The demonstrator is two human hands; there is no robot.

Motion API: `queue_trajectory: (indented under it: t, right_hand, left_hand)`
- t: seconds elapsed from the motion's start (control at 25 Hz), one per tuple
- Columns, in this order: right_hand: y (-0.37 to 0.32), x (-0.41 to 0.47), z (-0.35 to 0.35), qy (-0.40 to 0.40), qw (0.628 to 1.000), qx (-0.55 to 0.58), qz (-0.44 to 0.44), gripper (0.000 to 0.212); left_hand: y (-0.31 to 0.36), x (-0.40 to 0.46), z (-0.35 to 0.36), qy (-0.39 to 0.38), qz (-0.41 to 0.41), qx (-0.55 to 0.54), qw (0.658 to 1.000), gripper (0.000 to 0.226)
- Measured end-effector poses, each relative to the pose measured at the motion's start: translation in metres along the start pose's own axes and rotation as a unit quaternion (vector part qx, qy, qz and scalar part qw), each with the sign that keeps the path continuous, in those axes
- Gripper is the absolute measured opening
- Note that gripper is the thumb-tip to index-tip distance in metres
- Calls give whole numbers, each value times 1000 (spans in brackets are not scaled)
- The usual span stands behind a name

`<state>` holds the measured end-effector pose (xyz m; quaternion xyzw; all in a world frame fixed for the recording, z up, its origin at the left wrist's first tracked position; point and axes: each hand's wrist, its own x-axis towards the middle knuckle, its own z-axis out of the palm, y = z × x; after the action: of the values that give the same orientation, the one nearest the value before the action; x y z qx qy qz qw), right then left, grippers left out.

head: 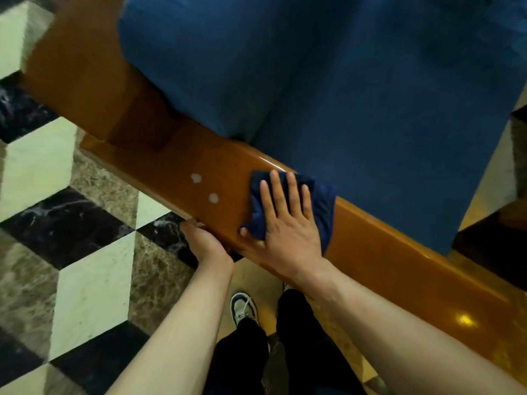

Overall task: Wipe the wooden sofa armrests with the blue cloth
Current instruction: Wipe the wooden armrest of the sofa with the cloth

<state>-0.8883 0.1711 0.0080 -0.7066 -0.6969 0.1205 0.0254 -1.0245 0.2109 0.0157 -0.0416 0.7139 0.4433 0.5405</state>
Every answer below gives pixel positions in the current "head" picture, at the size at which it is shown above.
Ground person's left hand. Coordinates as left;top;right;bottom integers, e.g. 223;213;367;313
180;217;236;270

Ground person's dark trousers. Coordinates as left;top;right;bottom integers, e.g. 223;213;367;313
204;288;367;395

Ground blue cushioned wooden armchair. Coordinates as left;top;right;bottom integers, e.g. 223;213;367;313
23;0;527;256

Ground person's left forearm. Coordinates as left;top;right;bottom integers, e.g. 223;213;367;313
105;258;236;395

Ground person's left white sneaker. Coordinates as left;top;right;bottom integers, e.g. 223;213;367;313
229;291;261;328

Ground person's right hand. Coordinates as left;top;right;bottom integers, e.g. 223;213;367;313
240;169;330;284

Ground dark blue cleaning cloth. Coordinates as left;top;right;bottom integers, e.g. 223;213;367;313
240;170;338;256

